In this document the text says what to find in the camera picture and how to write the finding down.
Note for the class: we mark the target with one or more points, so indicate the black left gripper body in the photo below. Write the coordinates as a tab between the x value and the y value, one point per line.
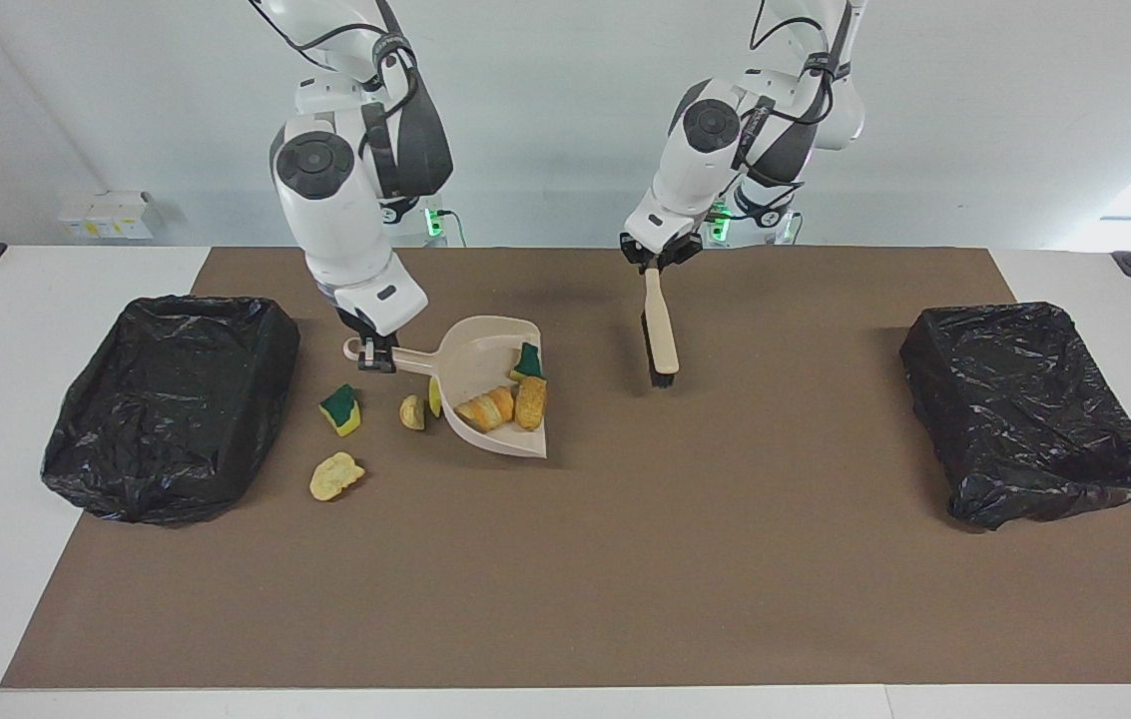
665	245

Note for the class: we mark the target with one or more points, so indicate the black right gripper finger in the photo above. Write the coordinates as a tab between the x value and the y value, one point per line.
366	359
387	356

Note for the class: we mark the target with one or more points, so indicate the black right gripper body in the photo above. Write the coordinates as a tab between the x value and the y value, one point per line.
357	325

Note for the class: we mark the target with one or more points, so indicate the green topped yellow sponge piece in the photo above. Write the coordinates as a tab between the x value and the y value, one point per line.
340	411

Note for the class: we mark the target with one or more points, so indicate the ridged pale bread piece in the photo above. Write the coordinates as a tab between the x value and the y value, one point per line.
411	412

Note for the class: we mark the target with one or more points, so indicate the yellow notched sponge piece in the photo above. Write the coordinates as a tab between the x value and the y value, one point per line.
434	399

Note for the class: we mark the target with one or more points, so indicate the beige brush with black bristles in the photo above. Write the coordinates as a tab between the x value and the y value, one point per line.
662	340

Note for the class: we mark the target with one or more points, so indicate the beige plastic dustpan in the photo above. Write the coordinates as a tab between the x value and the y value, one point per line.
470	350

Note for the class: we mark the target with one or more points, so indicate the orange striped bread piece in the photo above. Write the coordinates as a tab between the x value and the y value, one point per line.
485	409

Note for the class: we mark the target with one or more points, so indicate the lumpy pale yellow bread chunk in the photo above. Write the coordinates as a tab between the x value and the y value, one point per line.
333	477

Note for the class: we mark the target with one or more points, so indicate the small yellow sponge wedge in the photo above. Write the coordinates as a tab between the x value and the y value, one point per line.
527	361

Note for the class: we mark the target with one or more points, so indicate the brown round bread roll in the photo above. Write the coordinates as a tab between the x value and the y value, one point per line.
531	404

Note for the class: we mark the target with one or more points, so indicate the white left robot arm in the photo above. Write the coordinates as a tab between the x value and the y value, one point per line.
695	180

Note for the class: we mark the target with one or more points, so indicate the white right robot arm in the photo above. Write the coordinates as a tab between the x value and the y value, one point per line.
325	210

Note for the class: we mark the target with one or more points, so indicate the black bag lined bin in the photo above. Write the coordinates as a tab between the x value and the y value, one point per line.
1024	419
166	399

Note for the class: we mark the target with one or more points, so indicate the brown table mat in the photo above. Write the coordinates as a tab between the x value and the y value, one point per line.
565	599

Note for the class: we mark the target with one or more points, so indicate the white wall socket box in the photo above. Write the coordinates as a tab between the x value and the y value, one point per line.
106	215

